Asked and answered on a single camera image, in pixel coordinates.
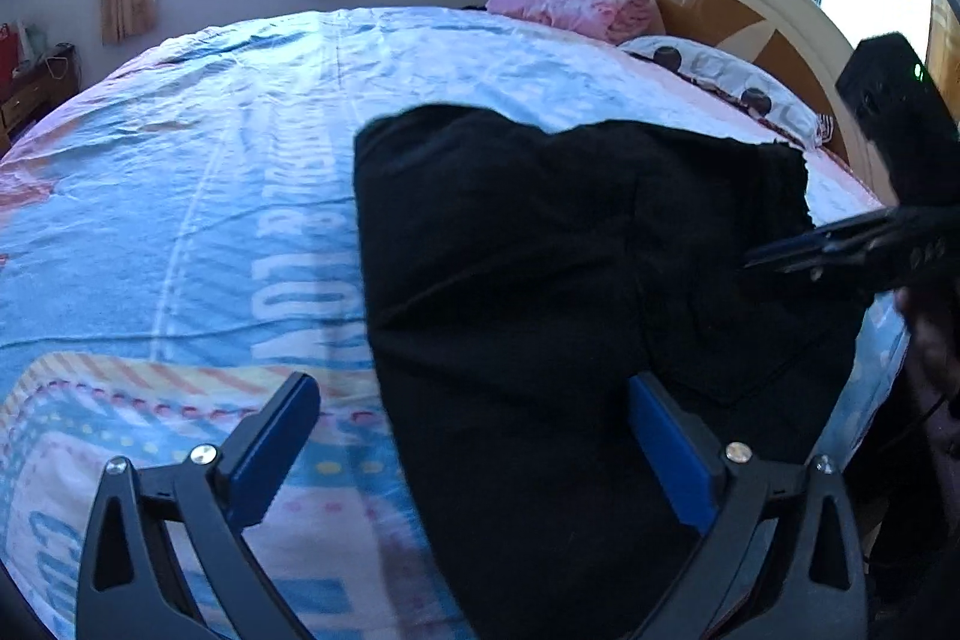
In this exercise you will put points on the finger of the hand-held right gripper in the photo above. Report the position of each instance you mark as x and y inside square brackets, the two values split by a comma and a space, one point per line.
[817, 261]
[885, 224]

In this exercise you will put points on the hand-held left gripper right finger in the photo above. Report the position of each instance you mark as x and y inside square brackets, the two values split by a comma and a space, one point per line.
[675, 452]

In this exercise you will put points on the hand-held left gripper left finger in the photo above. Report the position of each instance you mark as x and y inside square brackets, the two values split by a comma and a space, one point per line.
[270, 452]

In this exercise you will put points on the black pants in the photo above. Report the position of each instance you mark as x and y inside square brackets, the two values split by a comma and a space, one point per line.
[562, 250]

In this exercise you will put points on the person's right hand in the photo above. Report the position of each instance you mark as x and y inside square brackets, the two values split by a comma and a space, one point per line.
[934, 347]

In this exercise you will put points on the grey patterned pillow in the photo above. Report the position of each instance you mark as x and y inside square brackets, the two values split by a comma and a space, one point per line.
[712, 66]

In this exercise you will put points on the cream and wood headboard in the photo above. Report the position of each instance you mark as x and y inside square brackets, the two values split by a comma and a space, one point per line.
[712, 10]

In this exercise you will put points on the blue and pink printed bed sheet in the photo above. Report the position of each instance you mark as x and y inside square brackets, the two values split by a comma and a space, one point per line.
[187, 197]

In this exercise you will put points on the pink folded quilt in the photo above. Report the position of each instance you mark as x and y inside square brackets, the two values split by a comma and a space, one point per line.
[577, 3]

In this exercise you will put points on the wooden desk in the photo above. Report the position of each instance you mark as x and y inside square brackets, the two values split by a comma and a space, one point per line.
[30, 100]

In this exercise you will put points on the pale paper bag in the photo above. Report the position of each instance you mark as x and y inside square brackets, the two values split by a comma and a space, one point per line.
[31, 40]

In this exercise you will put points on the red gift bag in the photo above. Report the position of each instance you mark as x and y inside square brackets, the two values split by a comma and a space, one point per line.
[7, 51]

